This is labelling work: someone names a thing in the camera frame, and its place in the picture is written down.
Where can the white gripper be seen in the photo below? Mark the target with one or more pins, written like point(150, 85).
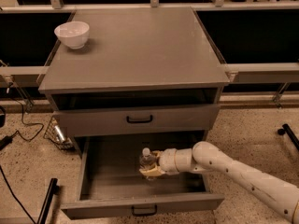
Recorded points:
point(167, 161)

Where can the clear plastic water bottle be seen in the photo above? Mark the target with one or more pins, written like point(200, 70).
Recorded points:
point(147, 161)

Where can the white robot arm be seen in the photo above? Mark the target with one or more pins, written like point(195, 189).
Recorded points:
point(277, 194)

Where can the open grey middle drawer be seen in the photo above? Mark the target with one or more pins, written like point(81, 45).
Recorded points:
point(110, 184)

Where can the grey upper drawer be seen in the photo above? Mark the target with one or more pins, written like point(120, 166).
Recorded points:
point(155, 119)

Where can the grey drawer cabinet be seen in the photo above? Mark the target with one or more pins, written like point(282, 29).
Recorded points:
point(140, 57)

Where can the black left base leg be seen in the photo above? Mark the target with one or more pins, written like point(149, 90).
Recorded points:
point(52, 189)

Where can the black base leg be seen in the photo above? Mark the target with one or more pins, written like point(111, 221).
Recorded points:
point(286, 129)
point(52, 189)

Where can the black right base leg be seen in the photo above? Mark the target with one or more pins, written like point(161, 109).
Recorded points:
point(286, 129)

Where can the white ceramic bowl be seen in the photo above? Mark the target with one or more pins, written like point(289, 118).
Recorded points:
point(73, 34)

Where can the wire mesh basket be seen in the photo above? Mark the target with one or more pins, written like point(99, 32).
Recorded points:
point(55, 135)

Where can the metal railing frame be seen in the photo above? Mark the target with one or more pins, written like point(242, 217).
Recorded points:
point(279, 17)

